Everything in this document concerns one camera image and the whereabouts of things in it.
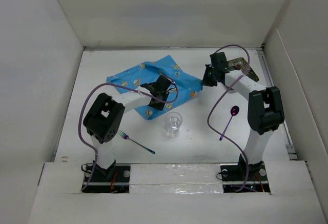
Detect purple metal spoon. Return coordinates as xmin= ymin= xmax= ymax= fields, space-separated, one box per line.
xmin=219 ymin=105 xmax=240 ymax=141

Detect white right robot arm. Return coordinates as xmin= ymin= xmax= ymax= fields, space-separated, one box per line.
xmin=202 ymin=52 xmax=284 ymax=180

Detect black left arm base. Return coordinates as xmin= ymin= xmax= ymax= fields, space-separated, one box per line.
xmin=81 ymin=163 xmax=131 ymax=194

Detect black floral square plate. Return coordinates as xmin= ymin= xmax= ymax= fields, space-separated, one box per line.
xmin=227 ymin=57 xmax=259 ymax=82

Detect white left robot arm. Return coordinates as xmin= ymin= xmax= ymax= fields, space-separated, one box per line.
xmin=78 ymin=75 xmax=178 ymax=181

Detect blue space print cloth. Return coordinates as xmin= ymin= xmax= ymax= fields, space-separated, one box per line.
xmin=106 ymin=55 xmax=202 ymax=120

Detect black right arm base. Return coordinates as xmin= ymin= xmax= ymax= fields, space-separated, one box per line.
xmin=216 ymin=155 xmax=271 ymax=193

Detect clear plastic cup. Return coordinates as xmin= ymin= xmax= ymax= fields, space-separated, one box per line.
xmin=165 ymin=112 xmax=183 ymax=137

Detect iridescent metal fork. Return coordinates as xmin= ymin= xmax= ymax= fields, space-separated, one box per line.
xmin=118 ymin=130 xmax=156 ymax=155

